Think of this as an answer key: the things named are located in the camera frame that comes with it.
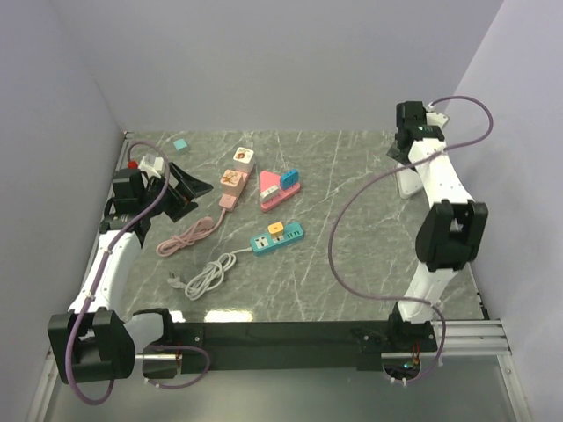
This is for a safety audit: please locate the pink power strip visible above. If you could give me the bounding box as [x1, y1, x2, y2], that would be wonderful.
[219, 170, 253, 212]

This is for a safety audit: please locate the yellow plug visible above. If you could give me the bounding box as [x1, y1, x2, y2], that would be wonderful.
[267, 222, 284, 242]

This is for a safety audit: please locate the teal cube plug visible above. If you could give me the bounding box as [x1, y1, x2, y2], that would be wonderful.
[172, 138, 189, 153]

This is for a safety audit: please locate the white power cord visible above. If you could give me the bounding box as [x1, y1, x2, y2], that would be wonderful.
[166, 247, 255, 302]

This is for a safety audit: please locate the aluminium rail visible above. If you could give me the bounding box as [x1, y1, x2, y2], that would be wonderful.
[135, 320, 509, 359]

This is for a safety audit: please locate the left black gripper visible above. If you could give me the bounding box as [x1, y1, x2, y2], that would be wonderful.
[139, 163, 212, 222]

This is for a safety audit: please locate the pink triangular socket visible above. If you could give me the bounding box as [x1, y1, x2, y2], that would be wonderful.
[259, 169, 301, 212]

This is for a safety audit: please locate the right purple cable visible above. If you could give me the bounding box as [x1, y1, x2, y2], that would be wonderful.
[327, 95, 494, 388]

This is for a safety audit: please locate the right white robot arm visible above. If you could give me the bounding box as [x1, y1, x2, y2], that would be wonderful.
[386, 101, 488, 351]

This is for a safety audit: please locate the black base beam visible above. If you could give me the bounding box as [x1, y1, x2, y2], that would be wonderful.
[140, 319, 436, 382]

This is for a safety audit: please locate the pink power cord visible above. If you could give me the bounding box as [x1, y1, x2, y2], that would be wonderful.
[156, 208, 230, 257]

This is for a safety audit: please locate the blue plug adapter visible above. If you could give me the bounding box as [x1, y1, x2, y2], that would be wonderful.
[279, 169, 300, 191]

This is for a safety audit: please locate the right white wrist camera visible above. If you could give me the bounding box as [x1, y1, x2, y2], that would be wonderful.
[425, 102, 450, 129]

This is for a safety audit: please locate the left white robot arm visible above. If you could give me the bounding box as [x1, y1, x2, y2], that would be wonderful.
[48, 164, 213, 383]

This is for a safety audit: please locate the pink cube adapter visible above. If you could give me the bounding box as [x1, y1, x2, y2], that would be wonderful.
[220, 170, 248, 196]

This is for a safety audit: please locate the white round plug adapter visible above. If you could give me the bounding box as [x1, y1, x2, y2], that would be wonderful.
[259, 185, 281, 204]

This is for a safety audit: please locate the teal power strip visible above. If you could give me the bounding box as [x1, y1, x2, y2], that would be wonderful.
[250, 222, 304, 256]

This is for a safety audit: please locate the white cube adapter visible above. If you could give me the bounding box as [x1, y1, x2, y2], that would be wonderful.
[233, 147, 255, 174]

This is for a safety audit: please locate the white triangular socket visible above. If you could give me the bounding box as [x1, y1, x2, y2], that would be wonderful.
[396, 164, 423, 200]

